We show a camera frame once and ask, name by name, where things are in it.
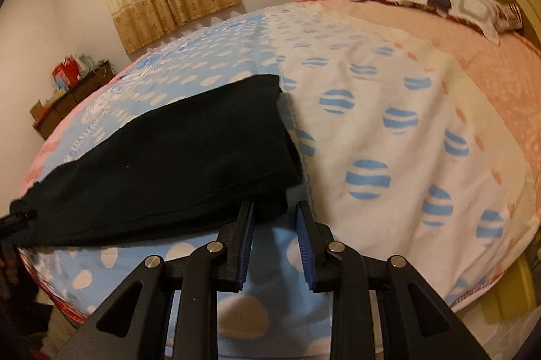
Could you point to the blue polka dot blanket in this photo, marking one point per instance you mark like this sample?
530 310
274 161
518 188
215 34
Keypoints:
402 153

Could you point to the pink patterned bed sheet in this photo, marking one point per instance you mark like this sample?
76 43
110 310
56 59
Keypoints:
508 74

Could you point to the black trousers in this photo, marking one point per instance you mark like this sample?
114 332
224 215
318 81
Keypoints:
181 169

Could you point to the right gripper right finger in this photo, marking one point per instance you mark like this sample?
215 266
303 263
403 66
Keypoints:
369 294

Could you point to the red gift bag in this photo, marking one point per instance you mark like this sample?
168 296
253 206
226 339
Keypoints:
66 74

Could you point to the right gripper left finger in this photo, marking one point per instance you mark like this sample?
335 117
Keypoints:
133 321

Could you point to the dark brown wooden desk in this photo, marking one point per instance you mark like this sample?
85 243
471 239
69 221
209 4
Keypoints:
66 101

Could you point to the cardboard box on desk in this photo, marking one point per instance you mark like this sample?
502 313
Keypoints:
38 110

